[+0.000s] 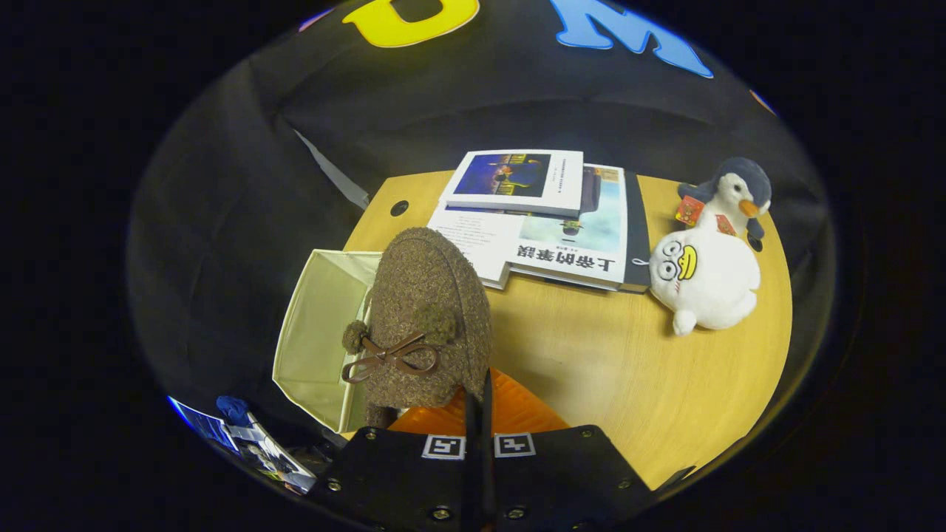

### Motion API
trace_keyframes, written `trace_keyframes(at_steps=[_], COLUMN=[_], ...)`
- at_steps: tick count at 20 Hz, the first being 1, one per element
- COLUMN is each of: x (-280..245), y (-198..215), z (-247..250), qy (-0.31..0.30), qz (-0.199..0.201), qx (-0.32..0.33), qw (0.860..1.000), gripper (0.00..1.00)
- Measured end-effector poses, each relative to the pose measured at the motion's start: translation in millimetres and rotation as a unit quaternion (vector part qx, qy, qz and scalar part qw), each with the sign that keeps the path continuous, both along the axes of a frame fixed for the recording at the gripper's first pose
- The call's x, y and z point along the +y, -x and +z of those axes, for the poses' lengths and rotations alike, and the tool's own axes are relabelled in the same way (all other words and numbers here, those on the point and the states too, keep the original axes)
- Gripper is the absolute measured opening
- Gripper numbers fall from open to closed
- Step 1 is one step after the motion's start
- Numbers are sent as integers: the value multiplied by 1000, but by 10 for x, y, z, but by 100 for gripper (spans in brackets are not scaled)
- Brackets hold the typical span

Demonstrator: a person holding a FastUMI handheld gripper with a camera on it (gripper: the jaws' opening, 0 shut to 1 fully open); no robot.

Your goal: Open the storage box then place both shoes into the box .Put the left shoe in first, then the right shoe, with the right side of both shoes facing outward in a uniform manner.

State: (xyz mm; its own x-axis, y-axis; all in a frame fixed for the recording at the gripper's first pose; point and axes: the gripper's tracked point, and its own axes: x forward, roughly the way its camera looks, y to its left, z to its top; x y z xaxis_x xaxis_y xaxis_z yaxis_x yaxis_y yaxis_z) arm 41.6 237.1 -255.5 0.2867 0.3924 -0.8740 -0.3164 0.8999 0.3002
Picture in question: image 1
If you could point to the grey penguin plush toy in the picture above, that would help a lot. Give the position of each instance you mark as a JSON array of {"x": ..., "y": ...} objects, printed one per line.
[{"x": 739, "y": 185}]

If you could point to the white plush duck toy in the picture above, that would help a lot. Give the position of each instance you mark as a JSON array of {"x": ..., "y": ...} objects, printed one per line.
[{"x": 713, "y": 284}]

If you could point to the brown fuzzy shoe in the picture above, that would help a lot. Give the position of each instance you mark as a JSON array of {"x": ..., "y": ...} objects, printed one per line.
[{"x": 429, "y": 295}]

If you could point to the small blue object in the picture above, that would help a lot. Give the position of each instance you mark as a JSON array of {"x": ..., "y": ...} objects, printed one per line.
[{"x": 233, "y": 408}]

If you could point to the white book with text cover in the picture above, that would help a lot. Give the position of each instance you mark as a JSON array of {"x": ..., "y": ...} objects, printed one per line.
[{"x": 480, "y": 240}]

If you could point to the black book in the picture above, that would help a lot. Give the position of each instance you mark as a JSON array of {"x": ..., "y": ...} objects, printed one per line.
[{"x": 637, "y": 236}]

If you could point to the glossy printed sheet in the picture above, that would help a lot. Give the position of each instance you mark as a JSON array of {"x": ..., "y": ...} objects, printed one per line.
[{"x": 273, "y": 458}]

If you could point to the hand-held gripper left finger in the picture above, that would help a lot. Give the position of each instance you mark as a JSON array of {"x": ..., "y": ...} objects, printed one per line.
[{"x": 399, "y": 473}]

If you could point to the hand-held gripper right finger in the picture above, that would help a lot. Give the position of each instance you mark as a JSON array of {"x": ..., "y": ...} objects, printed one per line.
[{"x": 562, "y": 473}]

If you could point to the small white book blue picture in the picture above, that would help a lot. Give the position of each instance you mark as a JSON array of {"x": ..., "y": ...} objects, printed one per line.
[{"x": 565, "y": 181}]

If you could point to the green fabric storage box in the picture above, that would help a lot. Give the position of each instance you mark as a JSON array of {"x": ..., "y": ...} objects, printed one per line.
[{"x": 318, "y": 332}]

